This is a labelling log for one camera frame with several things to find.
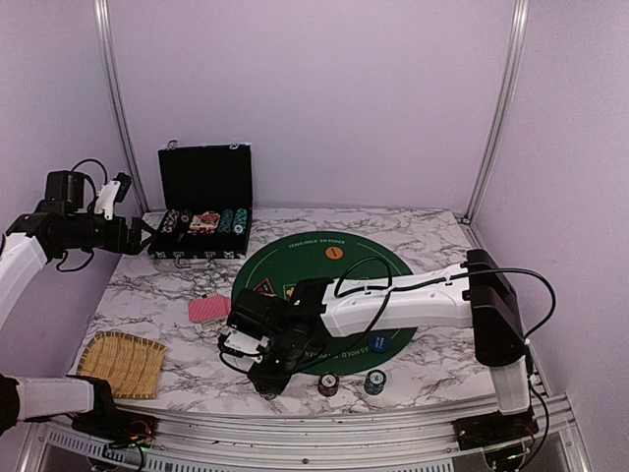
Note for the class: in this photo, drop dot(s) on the red black chip stack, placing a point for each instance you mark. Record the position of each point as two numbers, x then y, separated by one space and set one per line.
328 384

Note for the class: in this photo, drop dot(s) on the aluminium frame post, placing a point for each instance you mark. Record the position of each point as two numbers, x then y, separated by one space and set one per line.
107 47
513 59

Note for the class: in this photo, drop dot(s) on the right aluminium frame post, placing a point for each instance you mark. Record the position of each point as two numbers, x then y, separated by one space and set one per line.
513 59

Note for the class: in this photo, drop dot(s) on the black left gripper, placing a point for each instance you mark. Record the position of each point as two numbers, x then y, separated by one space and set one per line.
131 246

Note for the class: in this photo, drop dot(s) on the blue small blind button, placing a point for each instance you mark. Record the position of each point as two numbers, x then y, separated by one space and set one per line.
379 342

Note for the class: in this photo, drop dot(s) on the left aluminium frame post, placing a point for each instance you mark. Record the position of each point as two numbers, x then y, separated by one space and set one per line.
107 47

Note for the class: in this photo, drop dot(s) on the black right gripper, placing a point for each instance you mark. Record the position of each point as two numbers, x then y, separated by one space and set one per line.
273 384

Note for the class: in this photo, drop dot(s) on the black poker chip case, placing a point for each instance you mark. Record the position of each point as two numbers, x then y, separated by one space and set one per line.
208 195

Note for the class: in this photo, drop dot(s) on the striped blue yellow card box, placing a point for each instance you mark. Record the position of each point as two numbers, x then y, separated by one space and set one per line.
210 324

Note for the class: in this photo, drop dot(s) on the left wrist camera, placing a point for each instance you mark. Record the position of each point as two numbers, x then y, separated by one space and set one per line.
112 193

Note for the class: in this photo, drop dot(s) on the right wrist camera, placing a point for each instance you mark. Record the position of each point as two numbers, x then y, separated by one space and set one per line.
239 345

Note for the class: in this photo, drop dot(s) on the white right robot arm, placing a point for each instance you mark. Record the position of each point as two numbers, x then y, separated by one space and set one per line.
325 317

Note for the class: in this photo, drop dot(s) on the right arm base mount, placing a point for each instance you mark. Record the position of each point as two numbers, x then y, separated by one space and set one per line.
493 428

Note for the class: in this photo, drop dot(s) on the red patterned card deck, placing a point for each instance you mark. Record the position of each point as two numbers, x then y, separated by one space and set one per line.
208 309

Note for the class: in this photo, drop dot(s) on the blue green chip stack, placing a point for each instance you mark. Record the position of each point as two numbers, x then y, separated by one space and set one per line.
375 381

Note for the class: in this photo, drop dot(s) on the aluminium front rail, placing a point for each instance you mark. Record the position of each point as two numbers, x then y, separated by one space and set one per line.
399 440

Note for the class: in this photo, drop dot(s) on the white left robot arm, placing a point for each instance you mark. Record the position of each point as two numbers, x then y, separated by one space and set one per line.
33 241

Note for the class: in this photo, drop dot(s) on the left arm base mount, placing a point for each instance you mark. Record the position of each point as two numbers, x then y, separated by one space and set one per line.
105 420

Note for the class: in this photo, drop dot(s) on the orange dealer button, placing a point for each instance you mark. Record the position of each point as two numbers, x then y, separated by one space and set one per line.
334 253

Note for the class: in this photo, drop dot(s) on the triangular black red button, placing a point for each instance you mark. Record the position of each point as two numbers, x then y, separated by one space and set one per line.
265 287

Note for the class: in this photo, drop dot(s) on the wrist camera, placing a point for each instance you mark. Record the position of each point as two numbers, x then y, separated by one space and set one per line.
112 193
239 345

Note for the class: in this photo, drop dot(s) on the woven bamboo tray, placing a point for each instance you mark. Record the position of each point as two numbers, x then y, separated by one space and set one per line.
129 363

